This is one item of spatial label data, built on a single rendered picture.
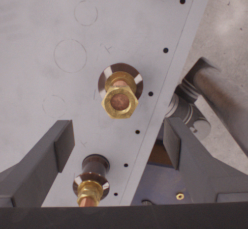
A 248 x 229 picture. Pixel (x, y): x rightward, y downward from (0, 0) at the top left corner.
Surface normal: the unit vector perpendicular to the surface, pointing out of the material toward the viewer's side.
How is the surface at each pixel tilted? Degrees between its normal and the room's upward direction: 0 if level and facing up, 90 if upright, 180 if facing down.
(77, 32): 0
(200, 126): 10
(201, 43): 0
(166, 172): 0
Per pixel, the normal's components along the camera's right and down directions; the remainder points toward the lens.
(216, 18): 0.01, 0.29
